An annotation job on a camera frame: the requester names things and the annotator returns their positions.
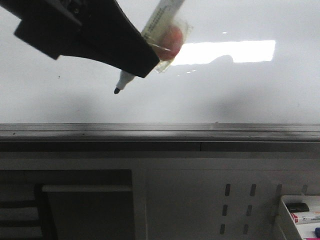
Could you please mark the blue marker in bin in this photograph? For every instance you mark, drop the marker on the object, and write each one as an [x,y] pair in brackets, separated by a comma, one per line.
[317,232]

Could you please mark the white glossy whiteboard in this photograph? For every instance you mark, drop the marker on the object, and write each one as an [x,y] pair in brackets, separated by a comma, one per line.
[245,61]

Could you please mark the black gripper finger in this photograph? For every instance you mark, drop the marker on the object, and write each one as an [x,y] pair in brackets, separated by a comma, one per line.
[92,29]

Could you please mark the white perforated pegboard panel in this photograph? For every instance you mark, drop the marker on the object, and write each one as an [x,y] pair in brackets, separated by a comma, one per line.
[215,200]

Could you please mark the white whiteboard marker with tape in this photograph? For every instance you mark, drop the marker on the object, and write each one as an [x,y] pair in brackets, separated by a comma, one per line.
[166,32]

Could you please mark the white marker storage bin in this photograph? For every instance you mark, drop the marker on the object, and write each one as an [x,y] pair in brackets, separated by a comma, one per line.
[285,227]

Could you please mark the grey aluminium whiteboard frame rail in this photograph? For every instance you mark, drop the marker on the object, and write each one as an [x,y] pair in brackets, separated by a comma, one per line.
[145,137]

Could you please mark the dark open shelf unit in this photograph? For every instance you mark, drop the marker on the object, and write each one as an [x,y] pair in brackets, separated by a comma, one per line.
[66,205]

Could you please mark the red capped marker in bin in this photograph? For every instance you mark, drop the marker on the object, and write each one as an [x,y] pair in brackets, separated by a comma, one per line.
[307,217]

